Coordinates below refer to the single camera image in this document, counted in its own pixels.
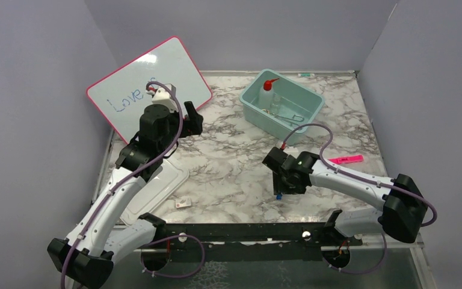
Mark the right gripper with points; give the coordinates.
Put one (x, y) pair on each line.
(279, 186)

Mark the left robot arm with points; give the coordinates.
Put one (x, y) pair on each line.
(89, 253)

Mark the small white card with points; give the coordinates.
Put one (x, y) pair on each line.
(183, 203)

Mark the pink plastic clip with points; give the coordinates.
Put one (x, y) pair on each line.
(347, 159)

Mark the small clear glass beaker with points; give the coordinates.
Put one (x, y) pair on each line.
(275, 104)

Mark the teal plastic bin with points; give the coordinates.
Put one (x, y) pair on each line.
(296, 99)

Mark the small green white marker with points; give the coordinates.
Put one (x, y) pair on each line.
(306, 74)

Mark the pink framed whiteboard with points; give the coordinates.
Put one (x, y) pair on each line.
(121, 96)

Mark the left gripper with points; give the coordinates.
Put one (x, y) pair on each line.
(194, 125)

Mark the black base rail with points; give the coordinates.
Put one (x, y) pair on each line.
(235, 242)

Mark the white plastic lid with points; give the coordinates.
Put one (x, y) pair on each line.
(171, 176)

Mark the white wash bottle red cap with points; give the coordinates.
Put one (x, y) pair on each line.
(266, 94)

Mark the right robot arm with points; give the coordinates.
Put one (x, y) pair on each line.
(396, 208)

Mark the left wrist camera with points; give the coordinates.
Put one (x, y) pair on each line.
(162, 97)

